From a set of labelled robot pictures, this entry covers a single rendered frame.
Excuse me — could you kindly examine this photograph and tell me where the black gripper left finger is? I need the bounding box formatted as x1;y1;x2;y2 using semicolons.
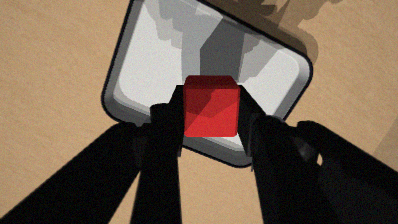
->
0;85;184;224

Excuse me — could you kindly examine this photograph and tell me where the white tray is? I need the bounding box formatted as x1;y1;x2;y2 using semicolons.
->
101;0;314;168

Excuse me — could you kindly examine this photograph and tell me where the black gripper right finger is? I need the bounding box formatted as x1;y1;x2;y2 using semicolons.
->
237;85;398;224

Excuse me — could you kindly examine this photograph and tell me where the red cube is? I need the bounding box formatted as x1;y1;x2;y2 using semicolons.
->
183;75;241;137

